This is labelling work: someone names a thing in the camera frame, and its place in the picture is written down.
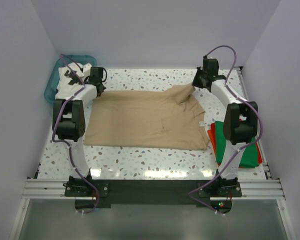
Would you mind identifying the white t shirt black print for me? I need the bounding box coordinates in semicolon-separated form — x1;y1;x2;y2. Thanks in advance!
55;62;86;99

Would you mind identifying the beige t shirt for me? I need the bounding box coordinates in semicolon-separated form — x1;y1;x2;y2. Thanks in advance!
83;83;209;151

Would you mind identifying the orange folded t shirt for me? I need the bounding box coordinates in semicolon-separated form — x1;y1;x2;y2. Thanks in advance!
206;119;263;166

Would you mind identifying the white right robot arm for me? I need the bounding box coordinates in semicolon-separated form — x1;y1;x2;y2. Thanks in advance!
192;55;258;197

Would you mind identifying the green folded t shirt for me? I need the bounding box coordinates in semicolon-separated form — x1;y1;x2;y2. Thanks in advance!
214;120;260;169

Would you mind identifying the teal plastic basket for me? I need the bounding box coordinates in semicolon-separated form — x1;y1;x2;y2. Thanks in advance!
44;54;97;105

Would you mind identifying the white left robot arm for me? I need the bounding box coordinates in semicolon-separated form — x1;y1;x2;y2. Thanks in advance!
52;66;108;196

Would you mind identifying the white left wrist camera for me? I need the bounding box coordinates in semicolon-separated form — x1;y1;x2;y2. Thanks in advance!
82;63;92;78

